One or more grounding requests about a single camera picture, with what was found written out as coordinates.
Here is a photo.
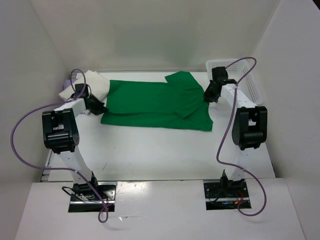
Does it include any cream white t-shirt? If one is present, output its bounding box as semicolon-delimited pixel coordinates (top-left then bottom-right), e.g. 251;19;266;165
58;70;110;101

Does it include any green t-shirt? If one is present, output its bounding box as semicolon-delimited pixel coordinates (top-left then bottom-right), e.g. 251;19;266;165
100;71;213;132

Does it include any purple t-shirt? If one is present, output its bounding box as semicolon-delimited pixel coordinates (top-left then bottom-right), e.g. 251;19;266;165
63;78;76;90

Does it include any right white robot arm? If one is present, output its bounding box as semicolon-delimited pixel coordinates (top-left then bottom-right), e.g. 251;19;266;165
203;79;268;192

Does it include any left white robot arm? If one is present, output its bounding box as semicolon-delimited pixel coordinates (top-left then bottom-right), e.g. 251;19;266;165
41;96;108;194

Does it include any white plastic basket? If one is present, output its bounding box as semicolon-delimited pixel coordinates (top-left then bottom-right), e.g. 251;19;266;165
205;58;264;105

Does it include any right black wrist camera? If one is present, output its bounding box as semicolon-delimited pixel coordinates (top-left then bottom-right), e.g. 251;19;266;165
211;66;229;82

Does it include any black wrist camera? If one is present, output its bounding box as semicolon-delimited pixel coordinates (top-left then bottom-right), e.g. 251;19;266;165
211;66;229;82
73;83;91;99

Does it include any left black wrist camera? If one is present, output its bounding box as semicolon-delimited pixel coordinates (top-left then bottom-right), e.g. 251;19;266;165
73;83;91;99

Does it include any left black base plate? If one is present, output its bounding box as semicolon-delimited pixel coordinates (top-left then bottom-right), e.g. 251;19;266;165
62;182;117;213

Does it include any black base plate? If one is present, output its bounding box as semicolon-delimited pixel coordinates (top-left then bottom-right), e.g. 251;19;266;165
203;180;252;211
62;182;117;213

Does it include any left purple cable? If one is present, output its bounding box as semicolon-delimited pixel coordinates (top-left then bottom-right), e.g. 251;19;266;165
9;69;115;223

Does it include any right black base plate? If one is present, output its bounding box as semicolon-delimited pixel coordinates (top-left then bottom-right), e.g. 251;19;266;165
203;180;252;211

